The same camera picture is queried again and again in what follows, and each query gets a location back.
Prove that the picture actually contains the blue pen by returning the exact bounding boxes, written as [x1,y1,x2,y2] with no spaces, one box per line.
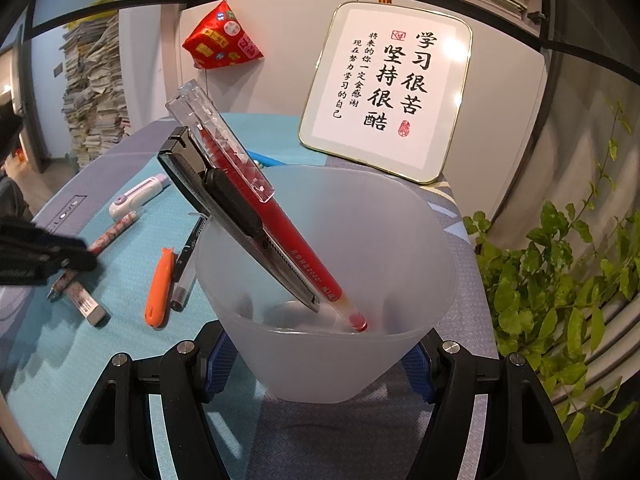
[247,151,285,167]

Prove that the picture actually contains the clear black gel pen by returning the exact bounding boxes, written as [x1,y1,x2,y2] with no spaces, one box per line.
[169,216,205,311]

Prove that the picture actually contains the framed calligraphy sign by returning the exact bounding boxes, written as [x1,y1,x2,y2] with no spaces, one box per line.
[298,1,473,184]

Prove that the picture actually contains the white purple correction tape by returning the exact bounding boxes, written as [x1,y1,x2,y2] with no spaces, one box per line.
[108,174,169,221]

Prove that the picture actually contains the black utility knife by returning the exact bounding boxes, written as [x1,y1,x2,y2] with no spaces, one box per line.
[157,127,320,313]

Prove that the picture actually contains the frosted translucent plastic cup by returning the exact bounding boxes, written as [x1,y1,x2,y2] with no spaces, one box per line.
[195,166,457,403]

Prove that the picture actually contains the blue and grey desk mat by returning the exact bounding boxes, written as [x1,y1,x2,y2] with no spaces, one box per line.
[1,114,497,479]

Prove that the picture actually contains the red pyramid hanging ornament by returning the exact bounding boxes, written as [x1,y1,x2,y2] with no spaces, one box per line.
[182,0,264,70]

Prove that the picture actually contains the pink patterned pen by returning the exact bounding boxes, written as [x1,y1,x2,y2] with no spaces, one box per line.
[47,211,140,301]

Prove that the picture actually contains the grey white eraser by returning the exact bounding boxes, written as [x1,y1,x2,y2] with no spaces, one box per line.
[64,281,107,327]

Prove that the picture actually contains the orange small cutter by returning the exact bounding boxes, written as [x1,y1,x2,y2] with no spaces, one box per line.
[144,247,175,328]

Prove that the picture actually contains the red gel pen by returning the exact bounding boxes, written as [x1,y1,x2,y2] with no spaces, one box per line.
[166,80,368,332]

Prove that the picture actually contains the green potted plant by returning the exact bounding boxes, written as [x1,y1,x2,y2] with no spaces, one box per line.
[463,102,639,441]

